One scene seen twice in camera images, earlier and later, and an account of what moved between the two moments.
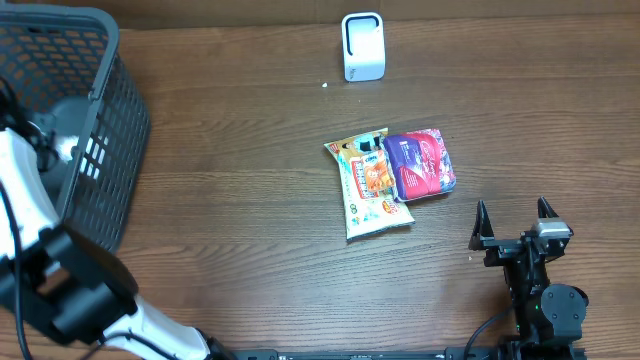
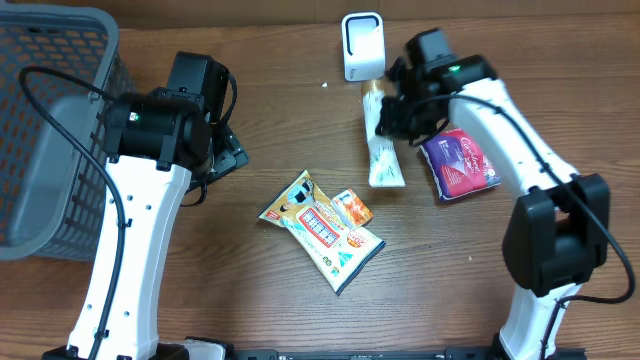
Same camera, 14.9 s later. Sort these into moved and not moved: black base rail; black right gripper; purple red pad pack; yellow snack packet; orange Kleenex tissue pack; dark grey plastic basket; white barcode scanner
Moved: purple red pad pack; orange Kleenex tissue pack; yellow snack packet; black right gripper
Not moved: dark grey plastic basket; black base rail; white barcode scanner
